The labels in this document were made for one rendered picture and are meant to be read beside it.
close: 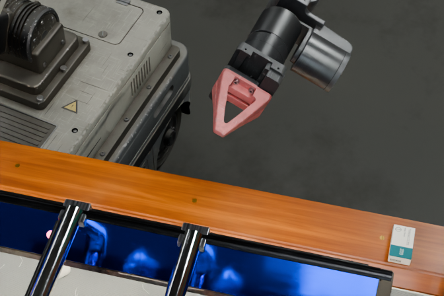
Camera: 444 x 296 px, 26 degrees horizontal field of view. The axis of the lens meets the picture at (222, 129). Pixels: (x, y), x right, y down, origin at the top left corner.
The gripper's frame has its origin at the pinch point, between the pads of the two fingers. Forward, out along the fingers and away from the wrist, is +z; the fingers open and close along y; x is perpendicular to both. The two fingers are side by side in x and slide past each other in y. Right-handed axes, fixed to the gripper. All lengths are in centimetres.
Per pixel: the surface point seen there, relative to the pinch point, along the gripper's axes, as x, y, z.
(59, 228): 10.7, 12.2, 15.7
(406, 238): -35, 31, -22
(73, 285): 7, 51, 4
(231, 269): -9.5, 8.6, 10.9
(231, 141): -7, 124, -88
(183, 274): -4.6, 6.8, 15.7
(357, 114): -34, 115, -111
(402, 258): -36, 31, -19
